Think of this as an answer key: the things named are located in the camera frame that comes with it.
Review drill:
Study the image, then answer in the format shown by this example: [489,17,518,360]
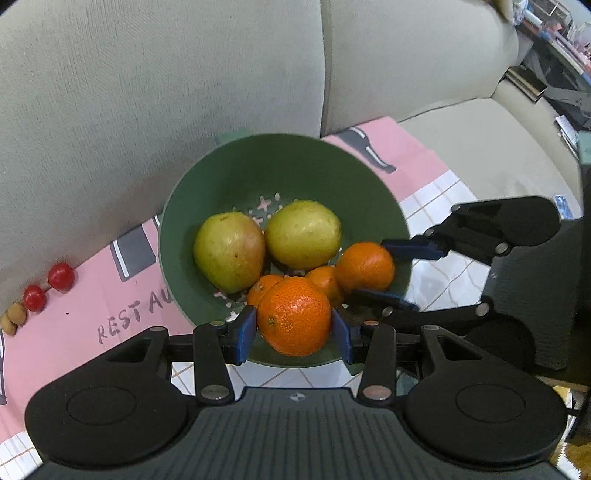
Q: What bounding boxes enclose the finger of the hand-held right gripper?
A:
[348,290,495,330]
[382,199,511,266]

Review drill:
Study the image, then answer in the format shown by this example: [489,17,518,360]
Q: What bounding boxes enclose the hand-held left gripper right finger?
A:
[331,308,481,404]

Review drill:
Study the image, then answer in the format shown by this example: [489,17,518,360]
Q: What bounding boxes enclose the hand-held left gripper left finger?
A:
[108,305,257,404]

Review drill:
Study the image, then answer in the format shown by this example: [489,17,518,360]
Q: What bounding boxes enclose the orange mandarin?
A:
[257,277,333,357]
[247,274,283,309]
[335,242,396,294]
[305,266,345,305]

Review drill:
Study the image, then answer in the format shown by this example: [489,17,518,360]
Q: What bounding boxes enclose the red-green pear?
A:
[193,212,267,295]

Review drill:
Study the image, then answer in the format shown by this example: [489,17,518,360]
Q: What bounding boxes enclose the yellow-green pear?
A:
[264,200,343,271]

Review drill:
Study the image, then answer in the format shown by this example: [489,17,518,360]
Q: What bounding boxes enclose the green plastic colander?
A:
[158,130,413,368]

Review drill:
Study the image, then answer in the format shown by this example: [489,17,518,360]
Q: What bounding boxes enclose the red cherry tomato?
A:
[23,284,47,311]
[48,262,76,292]

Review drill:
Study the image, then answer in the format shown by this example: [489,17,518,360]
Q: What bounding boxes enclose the pink checked printed cloth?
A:
[0,115,490,462]

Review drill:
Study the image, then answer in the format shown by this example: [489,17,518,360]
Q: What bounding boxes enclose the brown furry cloth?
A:
[561,443,591,480]

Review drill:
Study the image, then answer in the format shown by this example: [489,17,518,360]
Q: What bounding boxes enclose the dark cluttered side table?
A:
[501,0,591,130]

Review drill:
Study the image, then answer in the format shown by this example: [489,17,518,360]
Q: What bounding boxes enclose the beige fabric sofa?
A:
[0,0,583,315]

